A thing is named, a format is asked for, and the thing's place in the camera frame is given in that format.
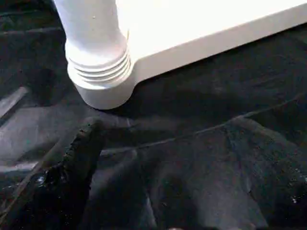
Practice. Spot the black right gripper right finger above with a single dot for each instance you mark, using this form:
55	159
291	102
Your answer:
275	182

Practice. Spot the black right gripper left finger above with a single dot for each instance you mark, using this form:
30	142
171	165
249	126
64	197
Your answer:
60	187

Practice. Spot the white plastic table leg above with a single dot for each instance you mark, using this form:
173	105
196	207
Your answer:
91	36

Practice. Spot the white plastic table top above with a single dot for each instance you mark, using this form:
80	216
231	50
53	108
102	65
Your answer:
192	24

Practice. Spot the black mat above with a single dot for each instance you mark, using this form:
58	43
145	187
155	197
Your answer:
192	107

